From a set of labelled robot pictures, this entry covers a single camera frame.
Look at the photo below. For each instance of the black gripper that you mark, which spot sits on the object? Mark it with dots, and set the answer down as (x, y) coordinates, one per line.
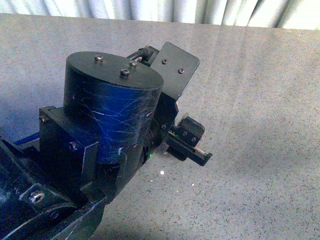
(181, 139)

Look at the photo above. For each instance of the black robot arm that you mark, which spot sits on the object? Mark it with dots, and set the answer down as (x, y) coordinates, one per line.
(116, 111)

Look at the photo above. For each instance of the white pleated curtain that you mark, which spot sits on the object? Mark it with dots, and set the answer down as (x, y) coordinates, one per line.
(284, 14)

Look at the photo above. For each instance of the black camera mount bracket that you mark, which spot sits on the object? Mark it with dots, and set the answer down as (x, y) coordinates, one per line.
(176, 66)

